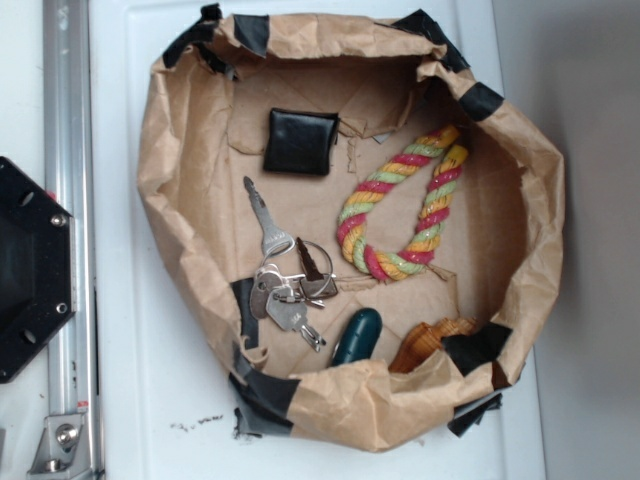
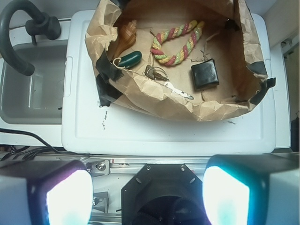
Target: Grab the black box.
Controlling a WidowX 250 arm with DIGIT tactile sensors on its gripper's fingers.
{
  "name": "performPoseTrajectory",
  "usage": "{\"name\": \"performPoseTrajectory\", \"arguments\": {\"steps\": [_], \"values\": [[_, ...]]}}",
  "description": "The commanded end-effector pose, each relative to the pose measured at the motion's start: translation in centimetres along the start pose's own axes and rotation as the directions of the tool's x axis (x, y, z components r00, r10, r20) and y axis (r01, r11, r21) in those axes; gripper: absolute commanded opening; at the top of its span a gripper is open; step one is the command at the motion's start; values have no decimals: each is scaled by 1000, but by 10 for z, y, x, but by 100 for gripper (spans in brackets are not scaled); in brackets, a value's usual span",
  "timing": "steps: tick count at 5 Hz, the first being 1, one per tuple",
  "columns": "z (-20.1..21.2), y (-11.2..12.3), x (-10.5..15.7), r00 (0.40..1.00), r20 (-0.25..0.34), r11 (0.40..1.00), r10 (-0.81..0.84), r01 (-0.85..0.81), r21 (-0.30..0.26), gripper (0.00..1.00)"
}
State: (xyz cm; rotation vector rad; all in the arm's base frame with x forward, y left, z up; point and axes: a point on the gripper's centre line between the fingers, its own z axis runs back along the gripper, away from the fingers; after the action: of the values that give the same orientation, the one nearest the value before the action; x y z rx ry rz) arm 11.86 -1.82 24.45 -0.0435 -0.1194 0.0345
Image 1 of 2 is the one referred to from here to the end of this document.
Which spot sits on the aluminium extrusion rail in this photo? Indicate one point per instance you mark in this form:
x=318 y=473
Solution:
x=73 y=365

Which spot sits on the multicolour twisted rope toy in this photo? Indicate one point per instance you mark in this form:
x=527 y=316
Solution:
x=420 y=251

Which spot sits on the long silver key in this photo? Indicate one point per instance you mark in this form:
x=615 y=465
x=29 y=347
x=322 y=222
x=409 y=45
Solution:
x=275 y=241

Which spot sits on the white tray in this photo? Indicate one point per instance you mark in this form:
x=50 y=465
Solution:
x=168 y=410

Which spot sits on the small silver key bunch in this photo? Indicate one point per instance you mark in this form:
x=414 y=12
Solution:
x=272 y=295

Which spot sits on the dark brown key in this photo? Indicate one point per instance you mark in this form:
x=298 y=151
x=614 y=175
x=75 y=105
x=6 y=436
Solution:
x=308 y=264

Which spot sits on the black square box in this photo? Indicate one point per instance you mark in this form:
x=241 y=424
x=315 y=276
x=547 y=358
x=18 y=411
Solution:
x=300 y=142

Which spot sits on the orange brown seashell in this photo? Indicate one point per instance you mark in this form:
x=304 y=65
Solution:
x=425 y=339

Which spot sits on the metal corner bracket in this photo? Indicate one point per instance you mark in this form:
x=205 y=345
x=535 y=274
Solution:
x=62 y=452

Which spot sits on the brown paper bag bin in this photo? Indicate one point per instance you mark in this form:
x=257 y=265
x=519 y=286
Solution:
x=206 y=127

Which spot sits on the dark teal oval case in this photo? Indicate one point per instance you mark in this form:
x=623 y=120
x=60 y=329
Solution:
x=359 y=338

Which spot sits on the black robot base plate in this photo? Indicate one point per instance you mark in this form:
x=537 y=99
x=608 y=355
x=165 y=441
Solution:
x=36 y=269

